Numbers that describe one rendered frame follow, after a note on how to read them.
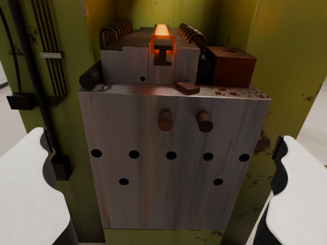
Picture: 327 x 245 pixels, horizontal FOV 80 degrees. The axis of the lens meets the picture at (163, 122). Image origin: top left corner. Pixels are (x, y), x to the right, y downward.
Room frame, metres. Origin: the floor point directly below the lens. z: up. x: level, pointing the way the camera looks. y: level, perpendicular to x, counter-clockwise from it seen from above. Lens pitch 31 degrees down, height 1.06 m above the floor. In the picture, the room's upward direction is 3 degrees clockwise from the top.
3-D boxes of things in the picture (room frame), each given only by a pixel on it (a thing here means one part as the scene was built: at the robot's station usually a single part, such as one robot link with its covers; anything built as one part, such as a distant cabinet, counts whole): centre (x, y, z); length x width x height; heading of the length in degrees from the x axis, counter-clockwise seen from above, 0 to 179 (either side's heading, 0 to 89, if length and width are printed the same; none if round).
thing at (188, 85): (0.38, -0.04, 0.92); 0.04 x 0.03 x 0.01; 33
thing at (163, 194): (0.63, -0.01, 0.69); 0.56 x 0.38 x 0.45; 2
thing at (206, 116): (0.34, -0.08, 0.87); 0.04 x 0.03 x 0.03; 2
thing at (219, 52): (0.48, -0.14, 0.95); 0.12 x 0.09 x 0.07; 2
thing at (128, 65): (0.62, 0.04, 0.96); 0.42 x 0.20 x 0.09; 2
